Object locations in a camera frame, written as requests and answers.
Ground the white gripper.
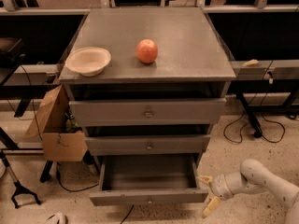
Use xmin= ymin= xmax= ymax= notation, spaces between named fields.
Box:
xmin=199 ymin=175 xmax=234 ymax=218

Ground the grey bottom drawer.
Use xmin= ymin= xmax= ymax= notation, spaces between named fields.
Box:
xmin=90 ymin=154 xmax=208 ymax=206

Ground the grey drawer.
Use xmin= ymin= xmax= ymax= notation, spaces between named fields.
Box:
xmin=69 ymin=98 xmax=226 ymax=127
xmin=86 ymin=134 xmax=210 ymax=156
xmin=90 ymin=154 xmax=208 ymax=206

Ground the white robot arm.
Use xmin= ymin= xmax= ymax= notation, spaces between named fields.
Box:
xmin=200 ymin=159 xmax=299 ymax=224

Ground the grey middle drawer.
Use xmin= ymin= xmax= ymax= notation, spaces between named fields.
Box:
xmin=86 ymin=134 xmax=210 ymax=156

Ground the grey top drawer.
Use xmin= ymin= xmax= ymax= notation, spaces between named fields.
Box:
xmin=69 ymin=98 xmax=226 ymax=127

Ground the grey drawer cabinet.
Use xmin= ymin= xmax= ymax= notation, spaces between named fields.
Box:
xmin=59 ymin=7 xmax=235 ymax=166

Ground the yellow sponge piece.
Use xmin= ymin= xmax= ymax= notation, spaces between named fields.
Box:
xmin=242 ymin=59 xmax=258 ymax=67

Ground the grey long bench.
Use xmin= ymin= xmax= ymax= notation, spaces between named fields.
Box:
xmin=5 ymin=60 xmax=299 ymax=86

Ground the red apple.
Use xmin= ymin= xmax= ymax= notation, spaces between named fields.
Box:
xmin=135 ymin=39 xmax=158 ymax=63

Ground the brown cardboard box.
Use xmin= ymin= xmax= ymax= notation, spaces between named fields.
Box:
xmin=23 ymin=85 xmax=87 ymax=161

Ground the white paper bowl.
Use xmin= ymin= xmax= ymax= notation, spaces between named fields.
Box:
xmin=65 ymin=47 xmax=111 ymax=77

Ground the black grabber tool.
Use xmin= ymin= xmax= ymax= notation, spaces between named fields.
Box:
xmin=0 ymin=150 xmax=41 ymax=209

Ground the black floor cable right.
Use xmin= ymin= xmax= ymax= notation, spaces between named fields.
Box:
xmin=222 ymin=61 xmax=287 ymax=145

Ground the black cable under cabinet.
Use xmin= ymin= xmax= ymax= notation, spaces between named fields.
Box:
xmin=55 ymin=163 xmax=135 ymax=224

